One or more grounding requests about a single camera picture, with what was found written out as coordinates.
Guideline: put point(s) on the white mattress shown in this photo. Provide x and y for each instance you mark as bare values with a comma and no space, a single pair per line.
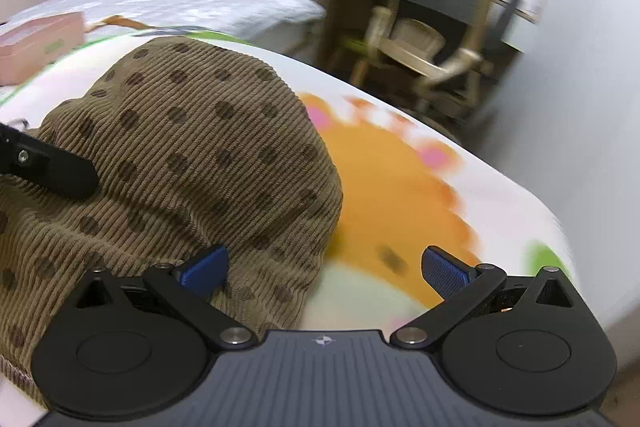
200,4

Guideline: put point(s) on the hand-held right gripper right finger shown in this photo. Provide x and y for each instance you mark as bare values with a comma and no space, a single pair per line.
444,272

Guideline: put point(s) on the beige office chair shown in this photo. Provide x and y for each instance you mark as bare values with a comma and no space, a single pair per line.
425,42

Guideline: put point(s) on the brown cloth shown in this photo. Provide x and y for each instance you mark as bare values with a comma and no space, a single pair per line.
122,22

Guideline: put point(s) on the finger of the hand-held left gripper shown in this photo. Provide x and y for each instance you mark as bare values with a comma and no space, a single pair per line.
55,169

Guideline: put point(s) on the pink box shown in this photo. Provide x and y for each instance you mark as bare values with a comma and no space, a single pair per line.
35,44

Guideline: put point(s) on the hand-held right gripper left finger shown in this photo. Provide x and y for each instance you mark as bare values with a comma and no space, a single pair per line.
206,269

